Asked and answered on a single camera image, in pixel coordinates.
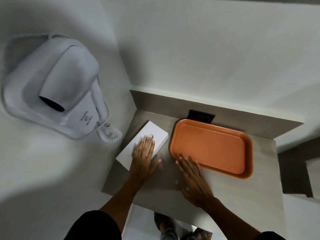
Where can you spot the person's right hand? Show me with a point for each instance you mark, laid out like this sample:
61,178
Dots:
193,184

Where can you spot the white cardboard box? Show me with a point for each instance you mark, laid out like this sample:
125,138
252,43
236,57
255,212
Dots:
150,132

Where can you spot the black shirt sleeve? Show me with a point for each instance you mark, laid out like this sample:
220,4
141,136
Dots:
92,226
272,236

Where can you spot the person's left middle finger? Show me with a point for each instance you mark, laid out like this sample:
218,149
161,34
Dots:
146,146

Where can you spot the person's left thumb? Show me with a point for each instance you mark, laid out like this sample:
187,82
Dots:
157,163

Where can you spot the person's left hand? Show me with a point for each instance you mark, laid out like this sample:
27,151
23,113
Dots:
142,164

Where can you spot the person's left little finger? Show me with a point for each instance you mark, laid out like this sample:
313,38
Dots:
135,151

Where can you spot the black wall socket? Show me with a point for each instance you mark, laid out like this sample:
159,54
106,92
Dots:
202,116

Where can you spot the grey sandal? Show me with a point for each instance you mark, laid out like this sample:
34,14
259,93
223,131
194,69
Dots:
198,234
162,223

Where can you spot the person's left forearm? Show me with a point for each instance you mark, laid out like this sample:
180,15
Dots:
120,197

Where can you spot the white hair dryer wall holder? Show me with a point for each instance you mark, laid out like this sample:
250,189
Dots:
17,97

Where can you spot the person's right forearm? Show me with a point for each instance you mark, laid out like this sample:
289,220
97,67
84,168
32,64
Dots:
230,219

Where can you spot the white hair dryer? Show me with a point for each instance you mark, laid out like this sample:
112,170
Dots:
72,79

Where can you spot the person's right middle finger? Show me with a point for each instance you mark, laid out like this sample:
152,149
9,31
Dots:
187,164

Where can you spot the orange plastic tray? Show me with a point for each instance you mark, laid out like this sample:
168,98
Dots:
212,147

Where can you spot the person's right little finger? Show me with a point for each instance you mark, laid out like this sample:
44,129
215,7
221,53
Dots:
200,171

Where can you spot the person's right thumb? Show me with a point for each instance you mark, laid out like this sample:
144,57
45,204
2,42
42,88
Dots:
181,188

